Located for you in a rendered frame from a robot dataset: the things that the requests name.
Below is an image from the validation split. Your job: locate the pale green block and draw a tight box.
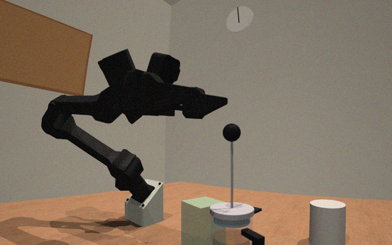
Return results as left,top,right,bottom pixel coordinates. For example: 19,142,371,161
181,196,224,245

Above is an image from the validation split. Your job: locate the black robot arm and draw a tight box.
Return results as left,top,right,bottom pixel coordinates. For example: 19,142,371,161
41,49,180,203

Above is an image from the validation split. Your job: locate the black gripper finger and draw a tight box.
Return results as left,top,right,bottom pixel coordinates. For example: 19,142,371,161
140,71,199,115
194,87,228,118

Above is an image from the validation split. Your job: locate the clear glass coffee press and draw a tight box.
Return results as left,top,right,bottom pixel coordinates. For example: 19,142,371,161
210,124,265,245

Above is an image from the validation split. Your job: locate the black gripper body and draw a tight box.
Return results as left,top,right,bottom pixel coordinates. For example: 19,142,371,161
121,69,198,119

